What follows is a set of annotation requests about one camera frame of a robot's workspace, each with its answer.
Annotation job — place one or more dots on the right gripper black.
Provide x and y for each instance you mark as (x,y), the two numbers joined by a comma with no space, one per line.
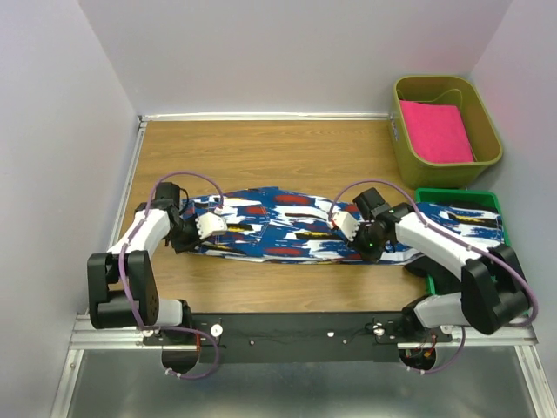
(366,254)

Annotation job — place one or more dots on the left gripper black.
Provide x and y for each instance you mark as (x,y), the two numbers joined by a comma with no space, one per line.
(189,245)

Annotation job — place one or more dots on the blue white red patterned pants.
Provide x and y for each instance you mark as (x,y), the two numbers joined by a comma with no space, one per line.
(269,224)

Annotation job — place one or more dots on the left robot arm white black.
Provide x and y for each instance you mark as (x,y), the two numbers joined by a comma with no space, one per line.
(122,291)

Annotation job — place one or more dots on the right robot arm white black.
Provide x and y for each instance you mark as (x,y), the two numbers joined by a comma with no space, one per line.
(493,291)

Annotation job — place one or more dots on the black garment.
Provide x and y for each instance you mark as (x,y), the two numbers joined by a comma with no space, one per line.
(435,274)

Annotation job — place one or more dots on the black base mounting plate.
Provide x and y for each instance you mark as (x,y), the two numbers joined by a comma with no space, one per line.
(292,337)

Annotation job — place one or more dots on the pink folded cloth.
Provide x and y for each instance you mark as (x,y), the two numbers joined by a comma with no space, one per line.
(436,132)

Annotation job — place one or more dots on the green plastic tray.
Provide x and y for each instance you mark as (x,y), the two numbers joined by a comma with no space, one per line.
(457,196)

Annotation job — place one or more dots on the olive green plastic bin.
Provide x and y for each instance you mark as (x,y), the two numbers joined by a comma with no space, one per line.
(443,89)

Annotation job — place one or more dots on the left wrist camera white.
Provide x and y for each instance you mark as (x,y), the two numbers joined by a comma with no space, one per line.
(210,224)

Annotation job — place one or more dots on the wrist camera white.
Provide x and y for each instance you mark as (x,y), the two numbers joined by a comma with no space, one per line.
(210,224)
(345,223)

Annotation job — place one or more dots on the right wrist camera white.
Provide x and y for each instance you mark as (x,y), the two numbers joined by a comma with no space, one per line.
(345,223)

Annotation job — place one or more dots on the aluminium frame rail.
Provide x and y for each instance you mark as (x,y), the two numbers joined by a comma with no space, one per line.
(112,373)

